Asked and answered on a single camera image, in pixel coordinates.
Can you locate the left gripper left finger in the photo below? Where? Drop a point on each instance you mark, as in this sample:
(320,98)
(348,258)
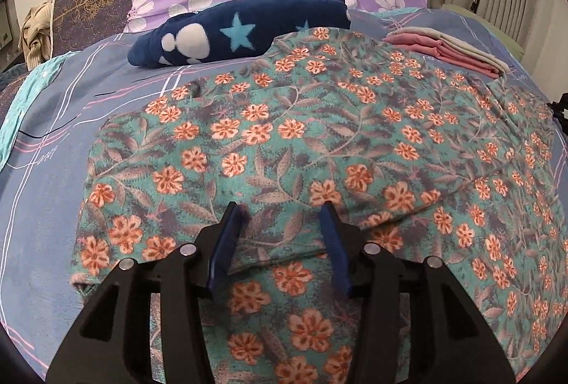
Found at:
(109,340)

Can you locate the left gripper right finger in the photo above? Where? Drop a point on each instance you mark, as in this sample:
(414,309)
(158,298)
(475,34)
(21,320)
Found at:
(450,342)

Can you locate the teal floral patterned garment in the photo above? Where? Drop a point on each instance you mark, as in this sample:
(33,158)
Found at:
(425,161)

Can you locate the blue plaid bed sheet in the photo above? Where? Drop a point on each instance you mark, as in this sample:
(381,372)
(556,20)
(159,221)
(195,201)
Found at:
(42,186)

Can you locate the teal blanket edge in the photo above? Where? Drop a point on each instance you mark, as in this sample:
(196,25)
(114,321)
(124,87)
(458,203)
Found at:
(22,104)

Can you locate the pink folded cloth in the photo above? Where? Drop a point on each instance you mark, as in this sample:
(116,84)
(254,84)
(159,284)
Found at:
(448,53)

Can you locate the beige folded cloth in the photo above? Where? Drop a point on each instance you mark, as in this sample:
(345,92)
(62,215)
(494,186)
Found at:
(427,31)

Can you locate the green pillow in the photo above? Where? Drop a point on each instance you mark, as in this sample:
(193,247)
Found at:
(514,48)

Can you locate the beige crumpled cloth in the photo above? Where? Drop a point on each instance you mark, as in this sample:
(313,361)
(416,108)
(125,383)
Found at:
(35,35)

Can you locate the navy star fleece garment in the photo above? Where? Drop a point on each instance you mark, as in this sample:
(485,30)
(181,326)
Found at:
(232,30)

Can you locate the dark gold-tree pillow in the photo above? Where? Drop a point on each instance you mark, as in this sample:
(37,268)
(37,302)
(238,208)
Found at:
(77,24)

